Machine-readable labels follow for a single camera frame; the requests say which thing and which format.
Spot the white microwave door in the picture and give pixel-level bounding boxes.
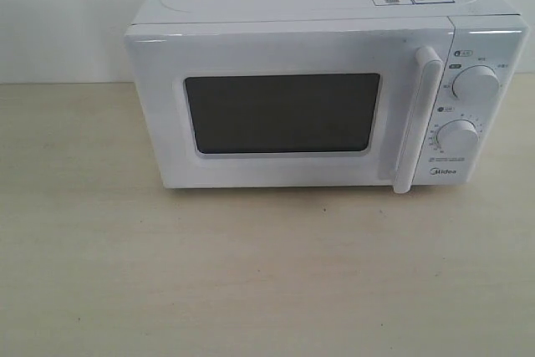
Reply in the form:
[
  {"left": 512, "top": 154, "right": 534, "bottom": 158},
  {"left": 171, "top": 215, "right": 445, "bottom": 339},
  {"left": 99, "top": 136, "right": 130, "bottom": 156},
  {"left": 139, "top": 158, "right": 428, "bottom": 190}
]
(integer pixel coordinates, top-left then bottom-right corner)
[{"left": 125, "top": 18, "right": 455, "bottom": 193}]

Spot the white Midea microwave oven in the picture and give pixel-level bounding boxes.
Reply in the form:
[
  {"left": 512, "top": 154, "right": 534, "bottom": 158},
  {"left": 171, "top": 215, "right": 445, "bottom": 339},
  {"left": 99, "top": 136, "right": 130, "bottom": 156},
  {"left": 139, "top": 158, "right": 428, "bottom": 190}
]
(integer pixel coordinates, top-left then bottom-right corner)
[{"left": 127, "top": 0, "right": 528, "bottom": 187}]

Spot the white lower timer knob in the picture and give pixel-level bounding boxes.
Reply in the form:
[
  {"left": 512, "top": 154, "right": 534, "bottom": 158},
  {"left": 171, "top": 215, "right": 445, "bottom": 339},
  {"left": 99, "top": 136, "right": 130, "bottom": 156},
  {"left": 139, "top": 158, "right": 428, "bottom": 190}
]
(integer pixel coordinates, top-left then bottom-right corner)
[{"left": 436, "top": 120, "right": 479, "bottom": 153}]

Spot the white upper power knob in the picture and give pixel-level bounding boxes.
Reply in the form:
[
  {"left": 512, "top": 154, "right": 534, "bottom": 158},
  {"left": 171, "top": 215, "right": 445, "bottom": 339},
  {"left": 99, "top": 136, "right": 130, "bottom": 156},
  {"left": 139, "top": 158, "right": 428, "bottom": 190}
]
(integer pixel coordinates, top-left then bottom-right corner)
[{"left": 451, "top": 65, "right": 500, "bottom": 104}]

